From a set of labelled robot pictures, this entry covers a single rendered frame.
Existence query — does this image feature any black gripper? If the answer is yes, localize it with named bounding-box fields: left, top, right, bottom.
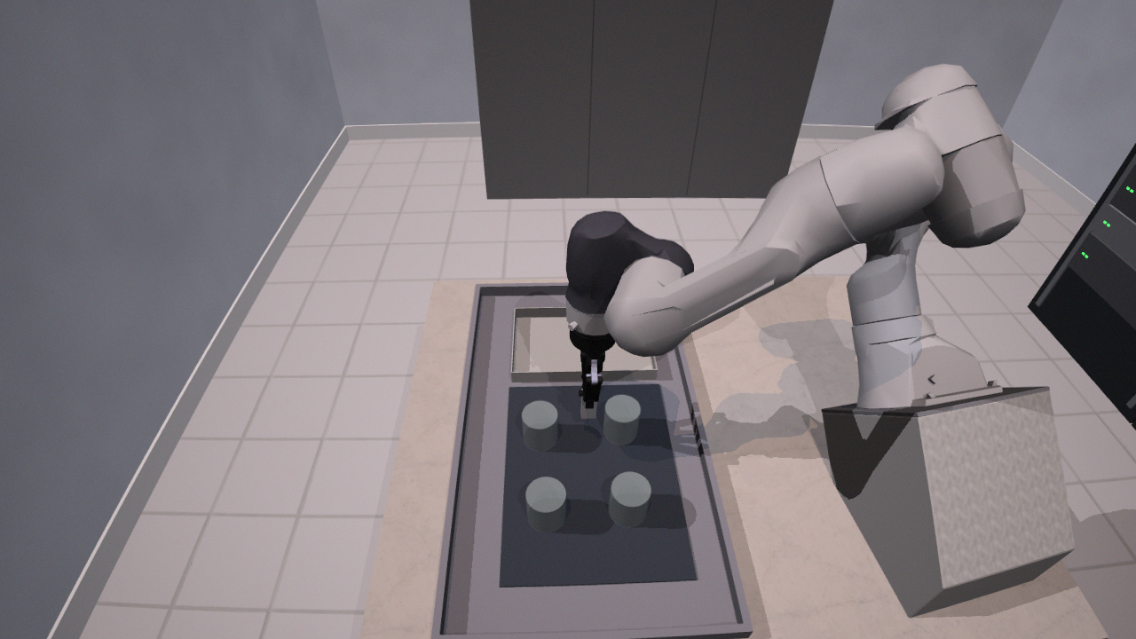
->
left=570, top=329, right=615, bottom=420

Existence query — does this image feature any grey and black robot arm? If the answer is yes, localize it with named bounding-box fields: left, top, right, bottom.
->
left=565, top=64, right=1026, bottom=409

